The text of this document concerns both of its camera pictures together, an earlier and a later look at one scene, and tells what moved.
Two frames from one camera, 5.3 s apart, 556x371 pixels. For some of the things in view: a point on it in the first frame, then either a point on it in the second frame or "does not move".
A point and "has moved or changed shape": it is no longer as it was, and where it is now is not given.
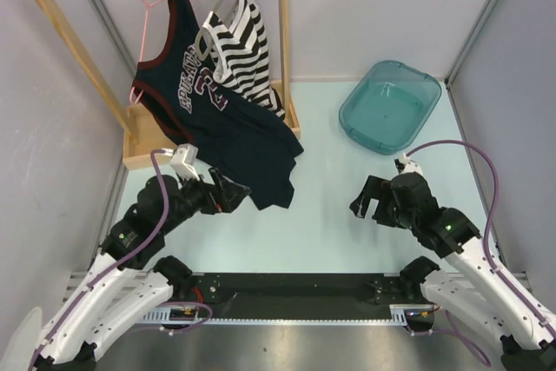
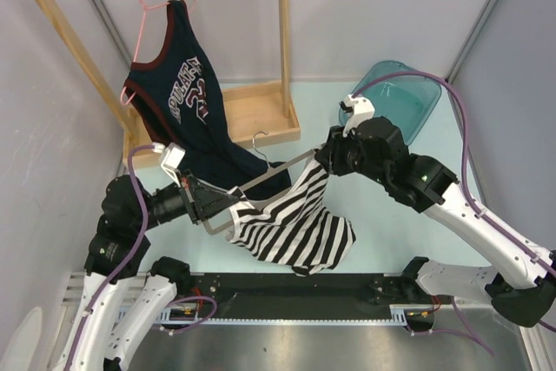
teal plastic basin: (389, 107) does not move
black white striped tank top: (240, 46) → (292, 228)
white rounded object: (19, 352) does not move
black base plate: (298, 295) does not move
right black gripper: (377, 188) → (330, 154)
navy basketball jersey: (179, 102) has moved or changed shape
